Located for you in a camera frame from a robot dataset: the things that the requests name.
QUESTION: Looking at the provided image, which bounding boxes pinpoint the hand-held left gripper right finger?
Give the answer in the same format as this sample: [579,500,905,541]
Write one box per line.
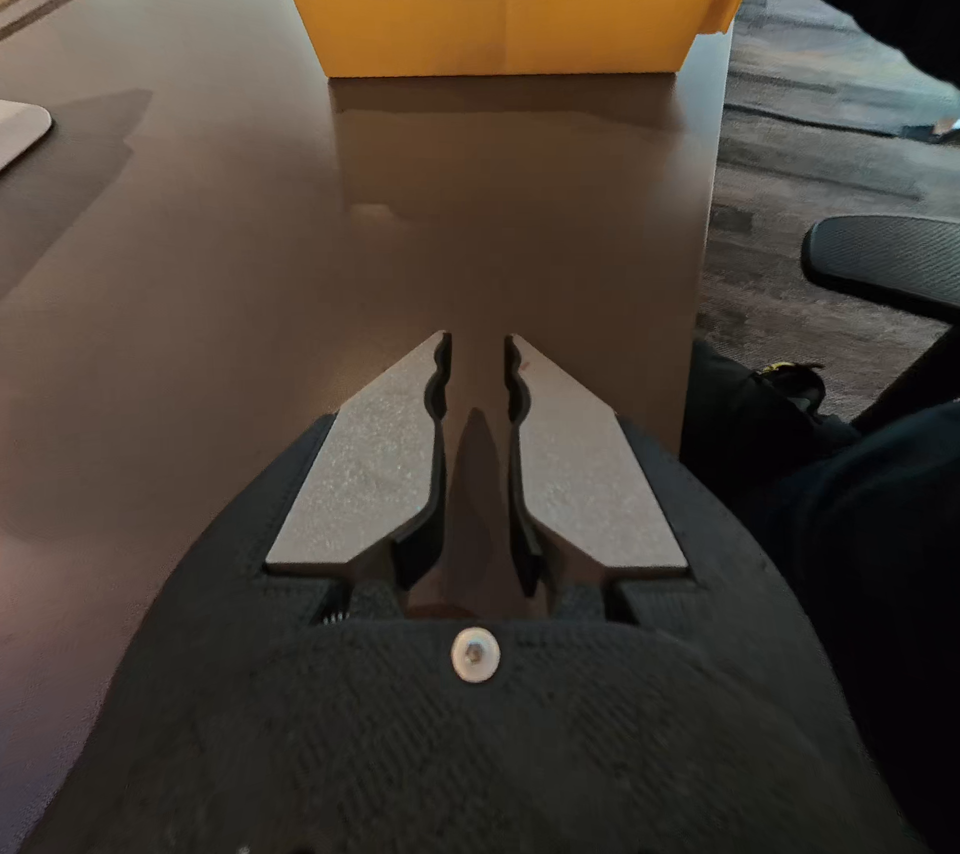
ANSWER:
[504,334,690,597]

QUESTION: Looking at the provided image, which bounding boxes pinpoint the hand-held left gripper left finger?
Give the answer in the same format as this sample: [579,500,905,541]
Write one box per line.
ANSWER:
[266,331,453,590]

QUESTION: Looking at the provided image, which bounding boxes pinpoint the person's dark pants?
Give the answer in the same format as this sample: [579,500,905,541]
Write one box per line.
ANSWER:
[678,336,960,854]

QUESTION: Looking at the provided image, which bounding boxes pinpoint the black office chair armrest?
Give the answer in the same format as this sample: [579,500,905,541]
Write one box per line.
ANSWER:
[801,215,960,324]

